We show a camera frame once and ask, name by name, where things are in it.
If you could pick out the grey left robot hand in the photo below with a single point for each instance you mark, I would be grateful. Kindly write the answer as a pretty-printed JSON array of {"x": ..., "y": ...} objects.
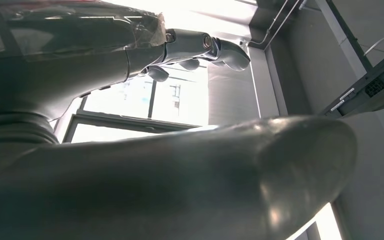
[{"x": 145, "y": 185}]

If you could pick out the long ceiling light strip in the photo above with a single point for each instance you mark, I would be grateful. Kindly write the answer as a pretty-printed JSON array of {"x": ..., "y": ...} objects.
[{"x": 324, "y": 225}]

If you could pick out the grey ceiling conduit pipe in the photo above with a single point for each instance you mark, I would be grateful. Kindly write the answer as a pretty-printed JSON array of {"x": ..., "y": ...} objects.
[{"x": 274, "y": 26}]

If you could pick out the dark vented overhead unit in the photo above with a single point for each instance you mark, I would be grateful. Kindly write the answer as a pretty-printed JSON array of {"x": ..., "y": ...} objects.
[{"x": 371, "y": 89}]

